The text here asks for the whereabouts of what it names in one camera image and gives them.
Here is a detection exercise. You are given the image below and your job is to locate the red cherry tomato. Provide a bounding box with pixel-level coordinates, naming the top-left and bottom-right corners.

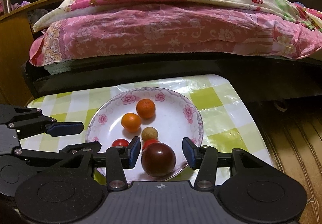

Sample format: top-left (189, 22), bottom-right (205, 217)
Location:
top-left (142, 139), bottom-right (159, 151)
top-left (111, 139), bottom-right (129, 148)

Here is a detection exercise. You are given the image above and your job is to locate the small orange tangerine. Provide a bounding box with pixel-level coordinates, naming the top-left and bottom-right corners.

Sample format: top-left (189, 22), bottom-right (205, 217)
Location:
top-left (121, 113), bottom-right (141, 133)
top-left (136, 99), bottom-right (156, 119)

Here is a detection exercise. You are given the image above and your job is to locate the small tan longan fruit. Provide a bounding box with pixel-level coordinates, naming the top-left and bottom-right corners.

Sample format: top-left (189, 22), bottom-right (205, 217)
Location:
top-left (141, 127), bottom-right (158, 142)

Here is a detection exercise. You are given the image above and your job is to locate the dark purple plum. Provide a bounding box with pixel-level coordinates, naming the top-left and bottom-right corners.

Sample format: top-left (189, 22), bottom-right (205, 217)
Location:
top-left (141, 142), bottom-right (176, 178)

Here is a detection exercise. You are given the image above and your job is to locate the green checkered tablecloth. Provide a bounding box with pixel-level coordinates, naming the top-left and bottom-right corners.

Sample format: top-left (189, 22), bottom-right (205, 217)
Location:
top-left (21, 75), bottom-right (271, 183)

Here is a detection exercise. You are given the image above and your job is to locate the white floral ceramic plate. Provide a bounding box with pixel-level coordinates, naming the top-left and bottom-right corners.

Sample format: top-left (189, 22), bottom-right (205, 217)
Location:
top-left (85, 87), bottom-right (204, 183)

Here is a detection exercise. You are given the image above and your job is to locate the brown wooden headboard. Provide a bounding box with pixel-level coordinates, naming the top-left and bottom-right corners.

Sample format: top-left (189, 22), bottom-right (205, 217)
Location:
top-left (0, 0), bottom-right (64, 106)

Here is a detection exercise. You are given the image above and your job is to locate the pink floral bed sheet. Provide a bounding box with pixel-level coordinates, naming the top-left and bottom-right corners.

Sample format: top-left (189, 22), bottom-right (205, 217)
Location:
top-left (29, 4), bottom-right (321, 66)

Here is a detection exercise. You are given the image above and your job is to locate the steel thermos bottle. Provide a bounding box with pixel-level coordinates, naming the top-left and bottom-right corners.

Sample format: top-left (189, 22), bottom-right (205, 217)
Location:
top-left (1, 0), bottom-right (12, 14)

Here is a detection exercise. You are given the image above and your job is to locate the dark bed frame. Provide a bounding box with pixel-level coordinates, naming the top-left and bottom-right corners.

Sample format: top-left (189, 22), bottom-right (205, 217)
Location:
top-left (22, 52), bottom-right (321, 102)

